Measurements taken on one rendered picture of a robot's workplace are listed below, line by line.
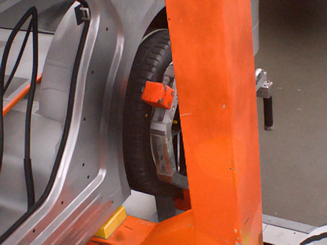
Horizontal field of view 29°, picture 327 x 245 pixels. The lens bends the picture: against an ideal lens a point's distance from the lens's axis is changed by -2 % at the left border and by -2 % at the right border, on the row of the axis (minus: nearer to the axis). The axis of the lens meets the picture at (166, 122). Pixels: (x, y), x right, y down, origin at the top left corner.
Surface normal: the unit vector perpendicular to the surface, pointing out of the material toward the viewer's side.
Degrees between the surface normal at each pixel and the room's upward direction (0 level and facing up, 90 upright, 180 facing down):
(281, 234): 0
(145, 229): 0
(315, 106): 0
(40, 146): 10
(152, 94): 45
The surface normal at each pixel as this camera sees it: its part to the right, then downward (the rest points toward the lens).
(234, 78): 0.87, 0.17
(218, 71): -0.48, 0.50
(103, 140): -0.13, 0.23
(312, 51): -0.12, -0.85
